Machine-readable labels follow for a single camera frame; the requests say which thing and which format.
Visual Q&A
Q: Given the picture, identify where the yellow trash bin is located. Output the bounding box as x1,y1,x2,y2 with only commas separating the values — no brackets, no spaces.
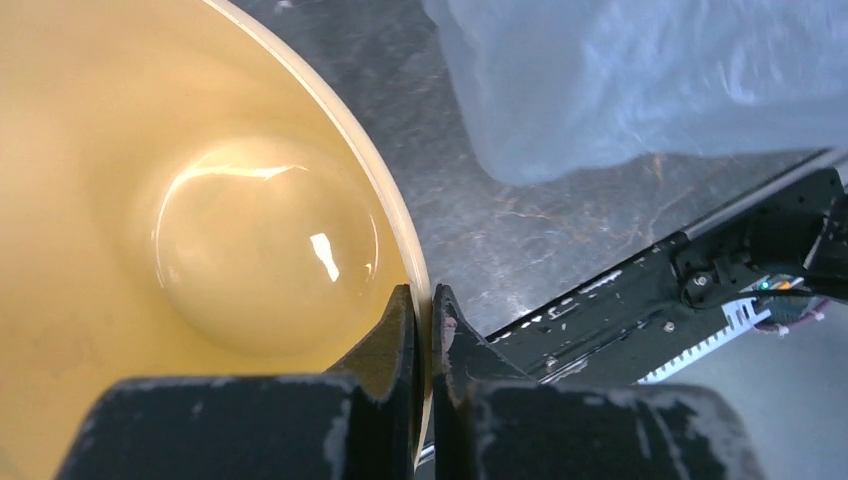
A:
1,1,431,479

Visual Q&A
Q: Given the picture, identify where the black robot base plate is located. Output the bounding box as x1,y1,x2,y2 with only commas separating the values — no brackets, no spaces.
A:
477,159,847,386

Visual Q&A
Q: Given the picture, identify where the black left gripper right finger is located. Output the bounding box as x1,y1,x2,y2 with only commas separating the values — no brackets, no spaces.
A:
432,285,765,479

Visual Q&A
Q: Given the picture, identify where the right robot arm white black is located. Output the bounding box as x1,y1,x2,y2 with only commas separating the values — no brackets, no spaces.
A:
747,194,847,303

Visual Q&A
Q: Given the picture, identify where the aluminium slotted cable rail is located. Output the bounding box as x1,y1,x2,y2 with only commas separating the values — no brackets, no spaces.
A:
636,298,772,384

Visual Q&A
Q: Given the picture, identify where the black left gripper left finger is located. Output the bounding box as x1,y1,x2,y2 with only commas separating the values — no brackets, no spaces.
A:
58,285,418,479

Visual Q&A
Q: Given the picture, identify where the light blue plastic trash bag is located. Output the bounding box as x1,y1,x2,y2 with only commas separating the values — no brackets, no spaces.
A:
423,1,847,186

